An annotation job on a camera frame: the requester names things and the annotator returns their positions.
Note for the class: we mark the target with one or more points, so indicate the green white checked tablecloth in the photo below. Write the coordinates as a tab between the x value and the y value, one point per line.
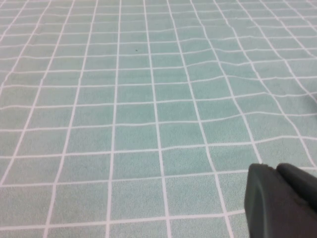
123	99

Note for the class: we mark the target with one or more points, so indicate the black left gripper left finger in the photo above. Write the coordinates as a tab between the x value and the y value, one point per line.
267	210

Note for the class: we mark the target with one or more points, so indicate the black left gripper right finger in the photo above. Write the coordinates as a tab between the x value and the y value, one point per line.
302	186

